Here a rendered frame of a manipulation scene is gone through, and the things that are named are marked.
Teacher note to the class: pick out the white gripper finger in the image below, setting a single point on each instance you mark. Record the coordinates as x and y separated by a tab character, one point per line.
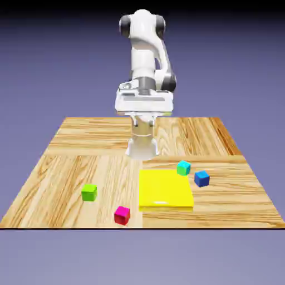
152	121
135	121

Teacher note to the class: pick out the small cyan cube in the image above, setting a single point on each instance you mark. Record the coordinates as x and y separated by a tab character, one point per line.
184	168

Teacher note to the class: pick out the small magenta cube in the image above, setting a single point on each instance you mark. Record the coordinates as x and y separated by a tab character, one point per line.
122	215

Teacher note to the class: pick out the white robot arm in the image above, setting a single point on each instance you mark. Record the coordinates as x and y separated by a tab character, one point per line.
142	60

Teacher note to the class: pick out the small blue cube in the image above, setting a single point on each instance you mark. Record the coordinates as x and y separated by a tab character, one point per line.
201	178

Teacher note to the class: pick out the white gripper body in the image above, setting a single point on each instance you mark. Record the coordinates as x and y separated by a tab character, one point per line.
143	104

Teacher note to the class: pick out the small green cube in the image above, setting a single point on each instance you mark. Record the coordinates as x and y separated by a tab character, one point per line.
89	192

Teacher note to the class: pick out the large yellow box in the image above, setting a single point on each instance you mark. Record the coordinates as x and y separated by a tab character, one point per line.
165	188

